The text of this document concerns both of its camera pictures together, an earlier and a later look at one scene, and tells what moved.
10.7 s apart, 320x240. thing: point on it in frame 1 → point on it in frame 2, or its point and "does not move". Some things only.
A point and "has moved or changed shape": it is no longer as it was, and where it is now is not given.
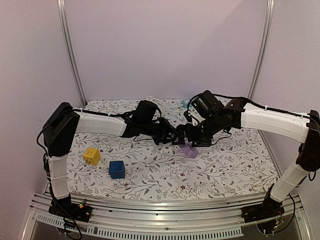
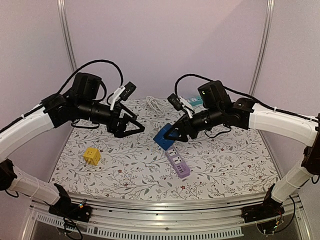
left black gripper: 167,128 → 119,129
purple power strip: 188,151 → 182,171
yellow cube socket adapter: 92,156 does not move
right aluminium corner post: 261,48 does not move
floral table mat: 102,161 does not move
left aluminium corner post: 63,23 does not move
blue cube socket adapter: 117,169 has moved or changed shape
